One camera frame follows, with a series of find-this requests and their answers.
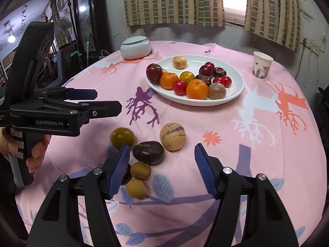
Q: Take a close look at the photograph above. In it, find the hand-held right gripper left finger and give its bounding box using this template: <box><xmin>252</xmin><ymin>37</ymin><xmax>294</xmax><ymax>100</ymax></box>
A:
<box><xmin>27</xmin><ymin>144</ymin><xmax>131</xmax><ymax>247</ymax></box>

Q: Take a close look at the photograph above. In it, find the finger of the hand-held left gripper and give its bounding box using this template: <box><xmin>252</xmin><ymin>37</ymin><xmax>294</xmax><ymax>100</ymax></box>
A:
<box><xmin>33</xmin><ymin>100</ymin><xmax>123</xmax><ymax>129</ymax></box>
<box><xmin>33</xmin><ymin>87</ymin><xmax>98</xmax><ymax>101</ymax></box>

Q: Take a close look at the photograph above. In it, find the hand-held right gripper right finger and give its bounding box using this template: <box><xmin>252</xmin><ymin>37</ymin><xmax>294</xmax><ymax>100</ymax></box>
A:
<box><xmin>194</xmin><ymin>143</ymin><xmax>301</xmax><ymax>247</ymax></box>

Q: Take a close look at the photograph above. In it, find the tan longan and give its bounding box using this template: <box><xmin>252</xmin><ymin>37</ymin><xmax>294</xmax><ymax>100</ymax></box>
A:
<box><xmin>130</xmin><ymin>162</ymin><xmax>151</xmax><ymax>181</ymax></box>
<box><xmin>126</xmin><ymin>179</ymin><xmax>147</xmax><ymax>200</ymax></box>

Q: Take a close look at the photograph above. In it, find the olive green round fruit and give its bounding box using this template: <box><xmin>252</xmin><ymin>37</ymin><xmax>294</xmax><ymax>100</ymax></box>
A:
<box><xmin>110</xmin><ymin>127</ymin><xmax>136</xmax><ymax>150</ymax></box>

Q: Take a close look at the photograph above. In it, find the dark purple passion fruit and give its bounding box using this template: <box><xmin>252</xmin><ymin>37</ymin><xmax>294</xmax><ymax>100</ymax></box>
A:
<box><xmin>132</xmin><ymin>141</ymin><xmax>165</xmax><ymax>165</ymax></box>

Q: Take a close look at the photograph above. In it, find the striped cream pepino melon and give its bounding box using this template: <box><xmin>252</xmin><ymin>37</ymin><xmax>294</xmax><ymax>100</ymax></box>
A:
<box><xmin>160</xmin><ymin>123</ymin><xmax>185</xmax><ymax>152</ymax></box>

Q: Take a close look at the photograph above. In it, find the dark red plum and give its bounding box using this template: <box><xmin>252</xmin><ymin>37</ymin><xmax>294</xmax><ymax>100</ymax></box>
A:
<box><xmin>199</xmin><ymin>65</ymin><xmax>214</xmax><ymax>77</ymax></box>
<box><xmin>146</xmin><ymin>63</ymin><xmax>163</xmax><ymax>81</ymax></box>

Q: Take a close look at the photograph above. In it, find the orange mandarin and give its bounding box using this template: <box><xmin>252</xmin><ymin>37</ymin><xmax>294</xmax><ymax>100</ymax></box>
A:
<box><xmin>186</xmin><ymin>79</ymin><xmax>209</xmax><ymax>100</ymax></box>
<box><xmin>159</xmin><ymin>72</ymin><xmax>179</xmax><ymax>90</ymax></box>

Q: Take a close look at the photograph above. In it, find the brown round fruit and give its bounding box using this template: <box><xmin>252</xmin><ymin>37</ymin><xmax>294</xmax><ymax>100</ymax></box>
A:
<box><xmin>208</xmin><ymin>83</ymin><xmax>227</xmax><ymax>100</ymax></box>
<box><xmin>172</xmin><ymin>56</ymin><xmax>187</xmax><ymax>69</ymax></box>

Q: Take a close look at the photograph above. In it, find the yellow orange tomato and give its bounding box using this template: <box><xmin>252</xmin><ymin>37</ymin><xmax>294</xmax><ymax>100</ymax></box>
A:
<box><xmin>179</xmin><ymin>71</ymin><xmax>195</xmax><ymax>84</ymax></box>

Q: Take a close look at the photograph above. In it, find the white round plate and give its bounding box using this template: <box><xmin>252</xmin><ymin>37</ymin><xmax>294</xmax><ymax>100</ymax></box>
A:
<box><xmin>146</xmin><ymin>55</ymin><xmax>244</xmax><ymax>106</ymax></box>

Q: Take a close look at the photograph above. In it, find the person's left hand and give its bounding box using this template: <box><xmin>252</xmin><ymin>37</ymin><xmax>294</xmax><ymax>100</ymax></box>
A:
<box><xmin>0</xmin><ymin>131</ymin><xmax>51</xmax><ymax>173</ymax></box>

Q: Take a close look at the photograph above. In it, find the pink printed tablecloth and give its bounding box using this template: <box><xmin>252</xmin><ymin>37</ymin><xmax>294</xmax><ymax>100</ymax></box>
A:
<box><xmin>14</xmin><ymin>40</ymin><xmax>320</xmax><ymax>247</ymax></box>

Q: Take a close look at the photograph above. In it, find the standing electric fan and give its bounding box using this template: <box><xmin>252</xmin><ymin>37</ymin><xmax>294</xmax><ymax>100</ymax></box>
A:
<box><xmin>54</xmin><ymin>17</ymin><xmax>72</xmax><ymax>45</ymax></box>

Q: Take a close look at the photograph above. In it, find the white ceramic lidded jar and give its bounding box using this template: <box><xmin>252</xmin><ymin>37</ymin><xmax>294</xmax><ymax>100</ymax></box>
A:
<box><xmin>120</xmin><ymin>36</ymin><xmax>152</xmax><ymax>60</ymax></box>

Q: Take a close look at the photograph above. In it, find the dark wooden cabinet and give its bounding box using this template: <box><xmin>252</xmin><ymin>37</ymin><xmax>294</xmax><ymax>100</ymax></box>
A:
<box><xmin>72</xmin><ymin>0</ymin><xmax>111</xmax><ymax>57</ymax></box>

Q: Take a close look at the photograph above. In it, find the printed paper cup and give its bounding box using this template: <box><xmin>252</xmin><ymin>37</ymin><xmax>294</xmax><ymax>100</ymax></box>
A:
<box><xmin>251</xmin><ymin>51</ymin><xmax>273</xmax><ymax>82</ymax></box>

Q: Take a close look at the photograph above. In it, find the checked beige curtain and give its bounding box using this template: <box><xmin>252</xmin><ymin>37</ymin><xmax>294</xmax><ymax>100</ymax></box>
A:
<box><xmin>121</xmin><ymin>0</ymin><xmax>225</xmax><ymax>27</ymax></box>
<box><xmin>244</xmin><ymin>0</ymin><xmax>302</xmax><ymax>53</ymax></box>

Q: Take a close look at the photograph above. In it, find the black wall cable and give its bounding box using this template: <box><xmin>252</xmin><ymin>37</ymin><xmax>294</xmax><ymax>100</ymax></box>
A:
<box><xmin>294</xmin><ymin>53</ymin><xmax>307</xmax><ymax>81</ymax></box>

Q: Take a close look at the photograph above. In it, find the white wall socket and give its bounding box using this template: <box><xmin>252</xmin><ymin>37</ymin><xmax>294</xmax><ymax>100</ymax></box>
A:
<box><xmin>302</xmin><ymin>38</ymin><xmax>322</xmax><ymax>54</ymax></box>

